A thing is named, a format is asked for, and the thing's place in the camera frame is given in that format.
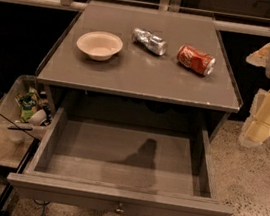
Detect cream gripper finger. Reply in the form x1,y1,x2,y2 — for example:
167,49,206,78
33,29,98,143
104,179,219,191
238,89,270,148
245,42,270,68

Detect red coke can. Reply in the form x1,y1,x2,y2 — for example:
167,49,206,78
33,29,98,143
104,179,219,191
177,44,216,76

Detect crushed silver can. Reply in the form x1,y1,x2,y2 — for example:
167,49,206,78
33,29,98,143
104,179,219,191
131,27,168,56

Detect grey cabinet with flat top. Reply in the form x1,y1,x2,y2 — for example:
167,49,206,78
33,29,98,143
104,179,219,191
28,0,256,143

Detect open grey top drawer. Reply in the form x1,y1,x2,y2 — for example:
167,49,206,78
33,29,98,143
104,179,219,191
8,109,233,216

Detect round metal drawer knob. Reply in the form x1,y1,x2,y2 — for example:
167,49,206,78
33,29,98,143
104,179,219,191
114,203,125,214

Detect white paper bowl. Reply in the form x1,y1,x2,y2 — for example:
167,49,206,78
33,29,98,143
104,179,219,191
76,31,123,62

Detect white cup in bin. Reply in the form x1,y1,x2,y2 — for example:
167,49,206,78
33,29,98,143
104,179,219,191
29,109,47,126

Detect green snack bag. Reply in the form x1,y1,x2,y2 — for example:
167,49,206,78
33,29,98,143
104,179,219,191
15,87,40,123

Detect clear plastic bin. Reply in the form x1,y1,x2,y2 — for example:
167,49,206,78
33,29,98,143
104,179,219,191
0,71,59,173

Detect black cable on floor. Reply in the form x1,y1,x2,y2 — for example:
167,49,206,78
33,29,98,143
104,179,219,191
29,199,52,216

